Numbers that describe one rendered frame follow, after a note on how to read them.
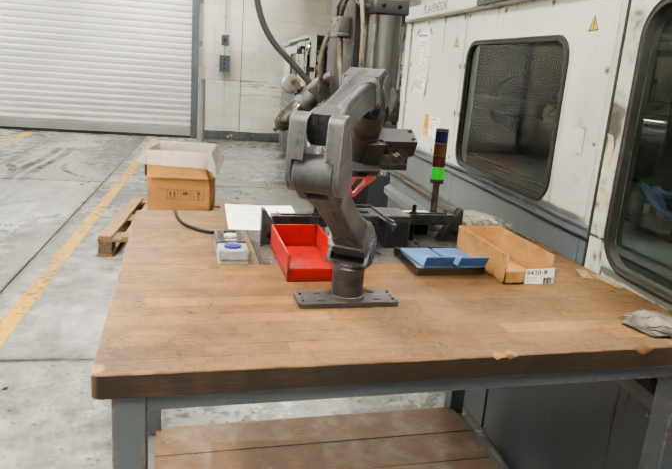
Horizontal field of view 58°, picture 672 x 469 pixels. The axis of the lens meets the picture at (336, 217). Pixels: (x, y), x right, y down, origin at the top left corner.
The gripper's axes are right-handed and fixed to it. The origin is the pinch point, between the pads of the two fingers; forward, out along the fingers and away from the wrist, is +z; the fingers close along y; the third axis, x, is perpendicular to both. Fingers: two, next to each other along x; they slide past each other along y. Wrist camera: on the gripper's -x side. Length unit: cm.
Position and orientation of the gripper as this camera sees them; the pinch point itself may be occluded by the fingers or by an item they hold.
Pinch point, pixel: (350, 188)
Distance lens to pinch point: 128.6
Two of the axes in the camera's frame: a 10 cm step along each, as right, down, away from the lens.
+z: -1.8, 7.2, 6.7
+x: -9.6, 0.0, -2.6
